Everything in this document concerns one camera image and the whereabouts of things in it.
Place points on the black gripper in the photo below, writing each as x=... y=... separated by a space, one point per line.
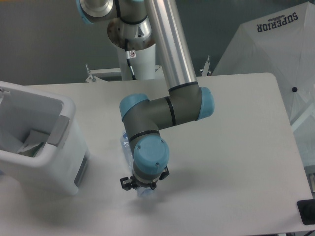
x=134 y=183

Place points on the clear plastic water bottle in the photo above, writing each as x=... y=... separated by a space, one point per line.
x=141 y=191

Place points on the white plastic wrapper bag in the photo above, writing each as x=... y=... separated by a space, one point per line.
x=31 y=150

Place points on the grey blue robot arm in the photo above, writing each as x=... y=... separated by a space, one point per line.
x=136 y=25

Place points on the white trash can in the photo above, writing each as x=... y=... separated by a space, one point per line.
x=60 y=165

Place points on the white paper in bin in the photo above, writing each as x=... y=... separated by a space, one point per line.
x=36 y=137

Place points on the black device at corner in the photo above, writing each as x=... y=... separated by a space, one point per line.
x=307 y=211

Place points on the white Superior umbrella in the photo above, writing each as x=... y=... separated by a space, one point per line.
x=283 y=44

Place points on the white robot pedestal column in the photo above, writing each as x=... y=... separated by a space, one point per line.
x=138 y=64

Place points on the white table mounting bracket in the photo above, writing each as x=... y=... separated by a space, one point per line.
x=94 y=75

